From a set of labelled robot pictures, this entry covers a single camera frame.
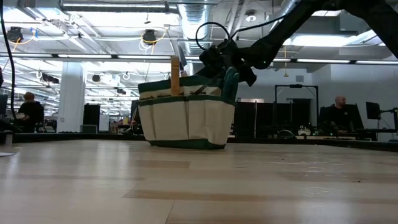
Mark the black cabinet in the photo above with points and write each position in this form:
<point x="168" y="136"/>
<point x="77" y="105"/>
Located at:
<point x="91" y="115"/>

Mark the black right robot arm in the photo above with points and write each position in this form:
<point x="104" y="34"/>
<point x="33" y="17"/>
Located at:
<point x="311" y="15"/>

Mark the round ceiling sensor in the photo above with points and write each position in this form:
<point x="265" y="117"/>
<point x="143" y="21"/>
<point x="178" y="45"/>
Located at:
<point x="251" y="17"/>

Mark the person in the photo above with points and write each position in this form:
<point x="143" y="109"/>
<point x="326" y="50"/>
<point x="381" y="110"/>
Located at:
<point x="337" y="118"/>
<point x="31" y="112"/>

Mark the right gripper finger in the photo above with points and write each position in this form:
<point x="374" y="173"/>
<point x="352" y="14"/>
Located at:
<point x="249" y="76"/>

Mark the black partition panels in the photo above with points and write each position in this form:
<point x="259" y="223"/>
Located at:
<point x="255" y="119"/>

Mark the black metal stand frame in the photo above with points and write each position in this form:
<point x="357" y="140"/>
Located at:
<point x="295" y="86"/>

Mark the ceiling light panel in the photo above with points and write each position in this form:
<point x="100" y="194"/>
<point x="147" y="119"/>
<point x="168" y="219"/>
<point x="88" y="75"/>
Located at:
<point x="326" y="40"/>

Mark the cream green gardening bag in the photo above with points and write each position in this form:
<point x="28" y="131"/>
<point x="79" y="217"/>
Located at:
<point x="186" y="124"/>

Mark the white square pillar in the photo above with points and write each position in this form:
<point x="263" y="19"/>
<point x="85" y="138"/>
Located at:
<point x="71" y="99"/>

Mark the small monitor on arm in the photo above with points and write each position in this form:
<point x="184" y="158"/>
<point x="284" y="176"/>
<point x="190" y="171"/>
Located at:
<point x="373" y="110"/>

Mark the corrugated silver ventilation duct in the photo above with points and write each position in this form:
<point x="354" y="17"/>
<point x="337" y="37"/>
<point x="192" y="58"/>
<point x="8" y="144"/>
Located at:
<point x="194" y="28"/>

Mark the white round pad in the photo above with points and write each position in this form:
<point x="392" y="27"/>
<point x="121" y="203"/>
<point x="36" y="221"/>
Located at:
<point x="6" y="154"/>

